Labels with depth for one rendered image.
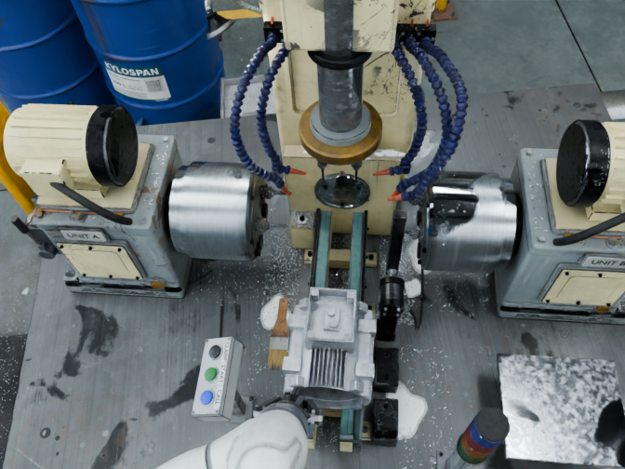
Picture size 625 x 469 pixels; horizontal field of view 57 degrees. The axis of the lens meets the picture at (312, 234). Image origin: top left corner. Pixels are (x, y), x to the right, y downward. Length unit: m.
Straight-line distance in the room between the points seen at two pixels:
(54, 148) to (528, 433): 1.21
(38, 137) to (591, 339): 1.43
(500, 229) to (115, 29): 1.82
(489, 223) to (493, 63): 2.20
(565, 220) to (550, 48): 2.36
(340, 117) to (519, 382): 0.74
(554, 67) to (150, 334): 2.67
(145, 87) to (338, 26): 1.86
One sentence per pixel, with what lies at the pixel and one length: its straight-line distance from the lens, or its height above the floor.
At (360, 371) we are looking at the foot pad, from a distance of 1.26.
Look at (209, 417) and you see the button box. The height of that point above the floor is 1.05.
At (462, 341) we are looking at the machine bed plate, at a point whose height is 0.80.
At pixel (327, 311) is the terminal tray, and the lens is 1.24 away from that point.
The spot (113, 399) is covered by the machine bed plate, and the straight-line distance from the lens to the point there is 1.63.
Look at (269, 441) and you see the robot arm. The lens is 0.82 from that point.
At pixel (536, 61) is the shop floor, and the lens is 3.57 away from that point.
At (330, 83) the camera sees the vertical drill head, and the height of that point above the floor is 1.49.
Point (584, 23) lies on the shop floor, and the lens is 3.91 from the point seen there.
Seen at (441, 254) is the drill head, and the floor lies 1.08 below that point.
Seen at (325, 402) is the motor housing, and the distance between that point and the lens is 1.38.
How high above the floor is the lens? 2.26
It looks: 58 degrees down
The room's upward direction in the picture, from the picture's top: 5 degrees counter-clockwise
